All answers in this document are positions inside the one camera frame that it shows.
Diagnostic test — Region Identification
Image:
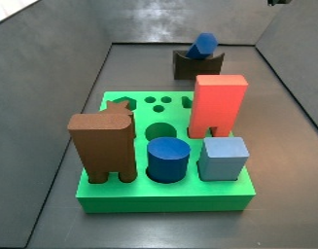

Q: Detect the blue hexagon prism block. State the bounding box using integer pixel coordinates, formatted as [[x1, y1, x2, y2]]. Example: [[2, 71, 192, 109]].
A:
[[186, 33, 218, 59]]

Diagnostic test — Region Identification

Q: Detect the dark blue cylinder block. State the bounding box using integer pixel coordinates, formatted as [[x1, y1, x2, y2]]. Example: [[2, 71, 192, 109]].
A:
[[147, 137, 192, 184]]

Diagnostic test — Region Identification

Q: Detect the brown star block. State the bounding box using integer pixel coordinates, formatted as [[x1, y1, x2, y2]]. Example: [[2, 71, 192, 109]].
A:
[[106, 100, 133, 116]]

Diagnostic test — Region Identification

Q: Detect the brown arch block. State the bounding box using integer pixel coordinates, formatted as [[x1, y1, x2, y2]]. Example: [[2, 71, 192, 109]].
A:
[[69, 114, 138, 184]]

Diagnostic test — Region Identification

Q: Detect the green shape sorter base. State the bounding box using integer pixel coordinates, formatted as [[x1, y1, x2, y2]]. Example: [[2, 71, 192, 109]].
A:
[[75, 91, 256, 213]]

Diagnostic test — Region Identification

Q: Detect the red arch block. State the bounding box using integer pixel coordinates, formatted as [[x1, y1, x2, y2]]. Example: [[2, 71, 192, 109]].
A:
[[189, 75, 249, 138]]

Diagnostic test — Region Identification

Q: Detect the light blue cube block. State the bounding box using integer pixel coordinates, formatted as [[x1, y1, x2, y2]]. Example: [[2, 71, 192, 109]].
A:
[[198, 137, 250, 181]]

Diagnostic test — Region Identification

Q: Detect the black curved cradle stand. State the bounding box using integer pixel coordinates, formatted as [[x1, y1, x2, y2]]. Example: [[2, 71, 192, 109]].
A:
[[173, 51, 225, 80]]

